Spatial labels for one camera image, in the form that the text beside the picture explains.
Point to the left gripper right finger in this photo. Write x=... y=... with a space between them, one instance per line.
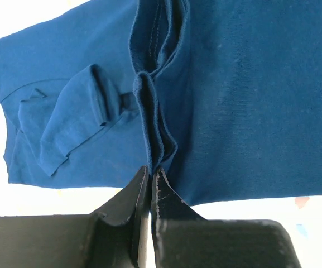
x=183 y=238

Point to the blue t shirt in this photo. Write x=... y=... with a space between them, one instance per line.
x=225 y=96

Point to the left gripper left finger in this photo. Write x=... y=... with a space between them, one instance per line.
x=114 y=235

